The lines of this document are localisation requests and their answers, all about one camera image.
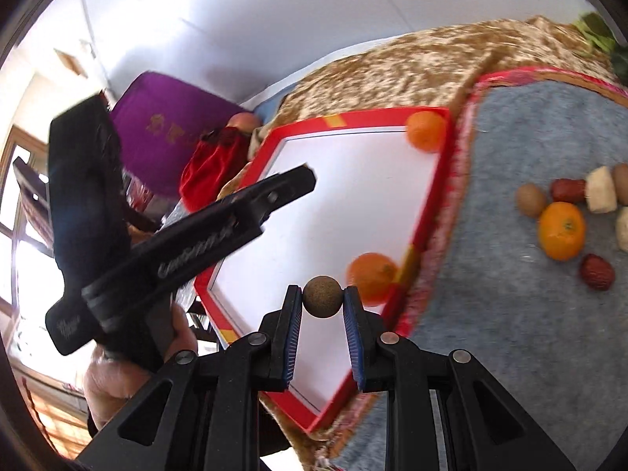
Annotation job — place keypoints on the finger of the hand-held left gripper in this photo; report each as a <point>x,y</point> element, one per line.
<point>284,189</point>

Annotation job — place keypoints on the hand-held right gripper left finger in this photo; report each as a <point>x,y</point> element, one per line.
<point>293,338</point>

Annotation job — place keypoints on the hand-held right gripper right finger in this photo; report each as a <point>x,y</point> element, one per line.
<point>354,338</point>

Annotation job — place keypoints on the brown kiwi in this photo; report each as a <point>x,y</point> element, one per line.
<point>321,297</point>
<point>531,199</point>
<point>621,181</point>

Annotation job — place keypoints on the red-framed white tray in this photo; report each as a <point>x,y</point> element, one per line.
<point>343,196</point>

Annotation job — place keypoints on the orange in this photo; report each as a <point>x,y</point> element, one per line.
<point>562,230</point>
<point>373,277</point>
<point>427,130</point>

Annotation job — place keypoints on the red date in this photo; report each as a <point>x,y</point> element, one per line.
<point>597,271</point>
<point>568,190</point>

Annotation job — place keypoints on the pale yam chunk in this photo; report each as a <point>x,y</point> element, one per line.
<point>601,189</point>
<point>622,228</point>

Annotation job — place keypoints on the person's left hand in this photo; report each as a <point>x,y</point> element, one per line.
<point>127,382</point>

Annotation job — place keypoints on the red cloth bag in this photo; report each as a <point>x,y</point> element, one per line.
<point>216,167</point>

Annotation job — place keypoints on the apple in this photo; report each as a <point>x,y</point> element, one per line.
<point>241,120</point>

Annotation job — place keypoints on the purple box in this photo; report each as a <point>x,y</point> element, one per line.
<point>162,108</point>

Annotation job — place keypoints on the grey mat with red border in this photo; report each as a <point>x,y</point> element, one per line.
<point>490,328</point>

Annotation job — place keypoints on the brown furry blanket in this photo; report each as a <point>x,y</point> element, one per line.
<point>392,73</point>

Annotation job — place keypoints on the green leafy vegetable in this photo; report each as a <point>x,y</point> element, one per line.
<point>596,29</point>

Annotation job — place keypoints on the tan wall fixture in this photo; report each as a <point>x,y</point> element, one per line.
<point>69,61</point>

